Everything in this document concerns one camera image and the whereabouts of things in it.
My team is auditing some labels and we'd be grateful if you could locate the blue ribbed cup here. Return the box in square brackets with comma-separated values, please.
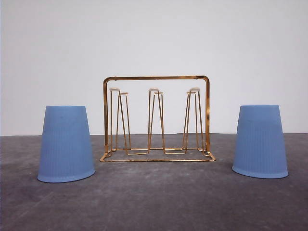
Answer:
[37, 105, 95, 183]
[232, 104, 289, 179]

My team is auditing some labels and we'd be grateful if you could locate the gold wire cup rack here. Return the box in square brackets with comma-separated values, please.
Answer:
[100, 76, 216, 162]

